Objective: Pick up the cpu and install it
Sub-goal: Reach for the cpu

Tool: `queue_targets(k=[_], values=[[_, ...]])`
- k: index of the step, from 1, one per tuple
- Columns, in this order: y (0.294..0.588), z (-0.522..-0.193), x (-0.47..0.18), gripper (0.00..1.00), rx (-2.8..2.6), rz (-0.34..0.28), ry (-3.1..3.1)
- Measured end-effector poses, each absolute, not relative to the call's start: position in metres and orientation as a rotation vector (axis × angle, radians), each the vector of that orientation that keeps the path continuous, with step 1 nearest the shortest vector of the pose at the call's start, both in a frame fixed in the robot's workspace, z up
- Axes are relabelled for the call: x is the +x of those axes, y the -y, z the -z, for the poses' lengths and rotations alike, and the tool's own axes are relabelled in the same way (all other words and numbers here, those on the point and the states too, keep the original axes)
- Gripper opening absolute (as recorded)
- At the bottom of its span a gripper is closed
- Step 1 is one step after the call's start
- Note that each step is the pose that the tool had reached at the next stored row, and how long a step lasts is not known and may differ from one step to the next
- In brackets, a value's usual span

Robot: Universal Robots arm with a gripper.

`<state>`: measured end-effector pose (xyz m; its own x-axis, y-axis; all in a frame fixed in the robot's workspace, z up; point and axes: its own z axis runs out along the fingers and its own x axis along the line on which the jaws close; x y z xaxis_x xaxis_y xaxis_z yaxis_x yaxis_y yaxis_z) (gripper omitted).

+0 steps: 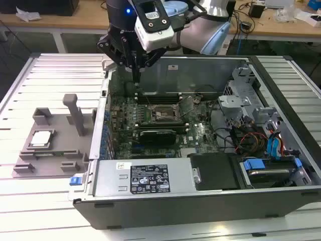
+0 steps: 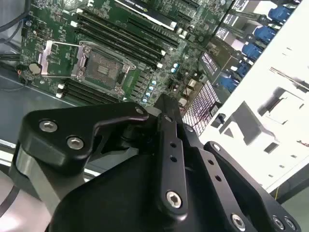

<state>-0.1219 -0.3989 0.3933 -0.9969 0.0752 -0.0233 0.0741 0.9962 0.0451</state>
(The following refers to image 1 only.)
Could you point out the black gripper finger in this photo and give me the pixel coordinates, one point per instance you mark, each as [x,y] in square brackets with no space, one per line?
[113,49]
[154,56]

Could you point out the clear plastic bag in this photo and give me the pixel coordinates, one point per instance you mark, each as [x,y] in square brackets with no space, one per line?
[286,13]

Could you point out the black RAM slot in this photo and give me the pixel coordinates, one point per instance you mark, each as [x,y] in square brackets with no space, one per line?
[160,122]
[160,127]
[160,101]
[160,95]

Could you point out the thin metal locking lever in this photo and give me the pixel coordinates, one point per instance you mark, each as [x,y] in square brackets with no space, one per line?
[186,114]

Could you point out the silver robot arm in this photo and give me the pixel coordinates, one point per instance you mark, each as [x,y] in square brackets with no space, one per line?
[193,32]

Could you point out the small black box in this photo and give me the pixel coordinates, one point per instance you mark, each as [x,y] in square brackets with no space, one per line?
[255,10]

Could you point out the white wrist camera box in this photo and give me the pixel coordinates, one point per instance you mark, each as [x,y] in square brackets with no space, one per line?
[155,40]

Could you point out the silver CPU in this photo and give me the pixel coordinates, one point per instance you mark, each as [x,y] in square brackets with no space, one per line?
[42,138]

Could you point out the silver metal drive cage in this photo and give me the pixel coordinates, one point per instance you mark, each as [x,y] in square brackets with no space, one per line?
[233,103]

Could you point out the black graphics card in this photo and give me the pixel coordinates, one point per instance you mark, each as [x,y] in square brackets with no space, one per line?
[158,138]

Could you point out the CPU socket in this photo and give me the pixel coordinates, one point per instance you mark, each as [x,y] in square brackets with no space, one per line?
[163,110]

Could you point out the silver power supply unit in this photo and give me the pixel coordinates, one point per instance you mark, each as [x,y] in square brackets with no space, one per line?
[107,175]

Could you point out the black open PC case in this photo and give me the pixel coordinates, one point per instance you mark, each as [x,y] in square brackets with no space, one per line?
[175,211]

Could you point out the crumpled white paper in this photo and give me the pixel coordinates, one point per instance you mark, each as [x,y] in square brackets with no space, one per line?
[27,14]

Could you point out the black plastic shroud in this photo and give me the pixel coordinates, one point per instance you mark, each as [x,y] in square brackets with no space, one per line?
[213,173]

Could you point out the blue case latch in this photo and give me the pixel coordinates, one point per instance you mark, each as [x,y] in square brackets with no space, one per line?
[75,181]

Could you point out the green motherboard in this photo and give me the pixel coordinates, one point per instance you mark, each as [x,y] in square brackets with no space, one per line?
[200,135]

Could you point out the grey parts rack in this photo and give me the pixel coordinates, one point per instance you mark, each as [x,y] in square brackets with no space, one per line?
[60,140]

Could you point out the white cardboard box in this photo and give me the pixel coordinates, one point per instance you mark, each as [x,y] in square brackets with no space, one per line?
[309,18]

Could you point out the large black box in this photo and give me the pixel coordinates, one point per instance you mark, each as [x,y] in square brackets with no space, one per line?
[37,6]

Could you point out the hard disk in blue carrier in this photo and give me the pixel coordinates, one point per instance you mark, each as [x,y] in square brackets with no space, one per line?
[254,164]

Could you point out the wooden desk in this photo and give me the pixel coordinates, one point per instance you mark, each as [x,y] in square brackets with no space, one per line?
[75,22]

